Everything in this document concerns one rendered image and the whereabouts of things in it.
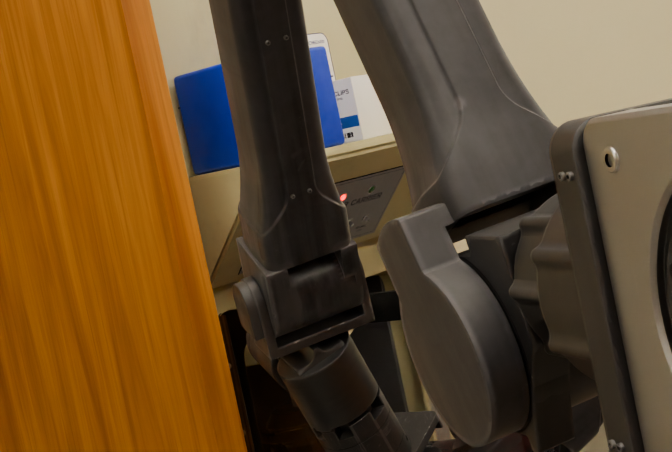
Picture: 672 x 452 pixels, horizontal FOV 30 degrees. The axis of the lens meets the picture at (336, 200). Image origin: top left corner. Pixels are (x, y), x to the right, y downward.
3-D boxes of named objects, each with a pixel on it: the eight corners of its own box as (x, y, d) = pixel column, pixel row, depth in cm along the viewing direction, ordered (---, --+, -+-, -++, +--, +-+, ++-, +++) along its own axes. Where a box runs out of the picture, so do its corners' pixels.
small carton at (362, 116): (321, 148, 121) (308, 86, 120) (351, 141, 125) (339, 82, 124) (363, 139, 118) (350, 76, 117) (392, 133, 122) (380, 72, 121)
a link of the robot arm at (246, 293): (242, 290, 83) (358, 247, 86) (194, 246, 94) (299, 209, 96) (284, 445, 87) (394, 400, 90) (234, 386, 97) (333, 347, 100)
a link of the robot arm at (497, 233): (517, 237, 45) (641, 190, 47) (412, 234, 55) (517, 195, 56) (591, 475, 46) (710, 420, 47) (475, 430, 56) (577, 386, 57)
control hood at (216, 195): (187, 293, 111) (163, 182, 110) (410, 223, 135) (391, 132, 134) (277, 284, 103) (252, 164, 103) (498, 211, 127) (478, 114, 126)
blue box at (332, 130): (192, 176, 112) (171, 77, 111) (270, 159, 119) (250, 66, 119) (270, 160, 105) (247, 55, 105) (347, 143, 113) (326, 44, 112)
